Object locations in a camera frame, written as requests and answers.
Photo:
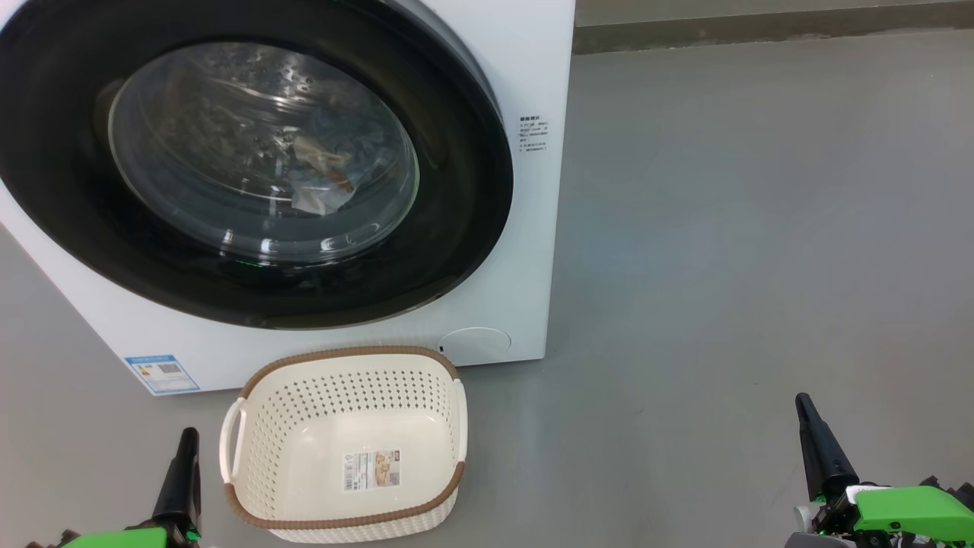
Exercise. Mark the white front-load washing machine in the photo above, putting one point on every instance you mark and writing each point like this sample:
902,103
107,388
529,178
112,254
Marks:
525,266

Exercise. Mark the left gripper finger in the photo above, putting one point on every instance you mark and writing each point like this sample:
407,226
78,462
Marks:
181,479

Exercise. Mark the blue energy label sticker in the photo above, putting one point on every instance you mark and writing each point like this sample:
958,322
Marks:
161,373

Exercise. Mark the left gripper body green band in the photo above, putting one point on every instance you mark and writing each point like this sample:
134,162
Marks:
114,539

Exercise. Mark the blue bear-print garment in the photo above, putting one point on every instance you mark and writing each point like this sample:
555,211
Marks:
365,144

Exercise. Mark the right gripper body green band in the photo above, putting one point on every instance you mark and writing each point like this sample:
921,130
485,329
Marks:
905,510

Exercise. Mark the cream perforated laundry basket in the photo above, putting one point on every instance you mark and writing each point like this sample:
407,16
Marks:
304,426

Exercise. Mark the round white filter cover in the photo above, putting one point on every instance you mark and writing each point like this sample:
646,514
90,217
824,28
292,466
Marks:
475,342

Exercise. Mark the washing machine glass door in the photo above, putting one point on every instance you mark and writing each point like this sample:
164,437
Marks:
456,190

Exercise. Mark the paper basket label sticker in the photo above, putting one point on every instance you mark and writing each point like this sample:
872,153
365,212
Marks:
371,469

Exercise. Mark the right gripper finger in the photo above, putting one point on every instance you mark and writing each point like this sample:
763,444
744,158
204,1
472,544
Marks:
825,457

